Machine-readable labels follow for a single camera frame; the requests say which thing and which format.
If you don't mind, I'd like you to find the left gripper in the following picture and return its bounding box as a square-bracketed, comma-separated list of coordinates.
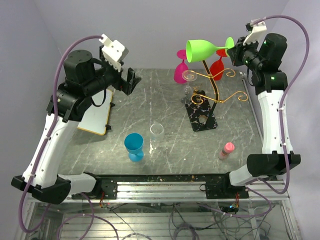
[83, 45, 141, 97]

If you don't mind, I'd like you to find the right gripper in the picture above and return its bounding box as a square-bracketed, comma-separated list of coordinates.
[227, 35, 264, 72]

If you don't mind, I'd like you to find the red wine glass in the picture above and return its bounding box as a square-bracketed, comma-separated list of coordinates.
[209, 49, 227, 81]

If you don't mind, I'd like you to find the green wine glass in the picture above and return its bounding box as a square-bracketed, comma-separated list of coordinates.
[185, 37, 234, 63]

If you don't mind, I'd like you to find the magenta wine glass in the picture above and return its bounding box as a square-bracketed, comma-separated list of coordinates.
[173, 49, 189, 84]

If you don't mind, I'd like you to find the clear glass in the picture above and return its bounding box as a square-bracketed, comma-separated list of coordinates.
[180, 69, 197, 104]
[150, 123, 165, 149]

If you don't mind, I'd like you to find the clear glass front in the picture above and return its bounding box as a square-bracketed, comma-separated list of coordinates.
[150, 123, 165, 149]

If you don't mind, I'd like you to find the blue wine glass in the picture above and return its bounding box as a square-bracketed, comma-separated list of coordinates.
[124, 132, 144, 162]

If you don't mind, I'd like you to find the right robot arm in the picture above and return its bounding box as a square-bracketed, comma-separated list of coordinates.
[220, 33, 301, 198]

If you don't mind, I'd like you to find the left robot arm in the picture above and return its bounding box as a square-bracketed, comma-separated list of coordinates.
[11, 46, 141, 205]

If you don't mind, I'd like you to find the gold wine glass rack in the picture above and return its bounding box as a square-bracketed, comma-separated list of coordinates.
[182, 60, 249, 105]

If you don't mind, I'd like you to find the black marbled rack base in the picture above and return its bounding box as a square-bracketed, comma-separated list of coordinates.
[184, 90, 218, 132]

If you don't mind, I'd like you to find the pink small bottle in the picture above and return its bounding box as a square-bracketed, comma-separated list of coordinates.
[218, 142, 235, 160]

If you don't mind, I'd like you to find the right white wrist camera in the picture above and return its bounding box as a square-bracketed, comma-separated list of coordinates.
[243, 19, 267, 46]

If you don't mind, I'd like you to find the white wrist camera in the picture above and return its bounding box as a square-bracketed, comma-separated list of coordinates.
[243, 19, 267, 46]
[99, 34, 129, 73]

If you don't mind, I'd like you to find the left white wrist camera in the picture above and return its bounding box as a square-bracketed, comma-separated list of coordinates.
[99, 34, 129, 73]

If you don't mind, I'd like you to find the white board gold frame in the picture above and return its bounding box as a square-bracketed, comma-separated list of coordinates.
[77, 89, 113, 136]

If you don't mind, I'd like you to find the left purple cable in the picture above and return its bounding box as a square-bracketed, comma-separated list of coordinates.
[19, 34, 118, 240]

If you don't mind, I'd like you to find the purple cable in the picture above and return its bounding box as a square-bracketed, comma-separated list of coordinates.
[197, 15, 310, 218]
[19, 34, 118, 240]

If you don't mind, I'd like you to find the aluminium mounting rail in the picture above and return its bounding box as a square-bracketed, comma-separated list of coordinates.
[27, 181, 290, 203]

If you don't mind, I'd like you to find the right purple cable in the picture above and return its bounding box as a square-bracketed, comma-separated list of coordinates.
[197, 15, 310, 218]

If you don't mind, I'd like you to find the cable tangle under table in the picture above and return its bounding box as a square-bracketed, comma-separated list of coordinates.
[99, 199, 273, 240]

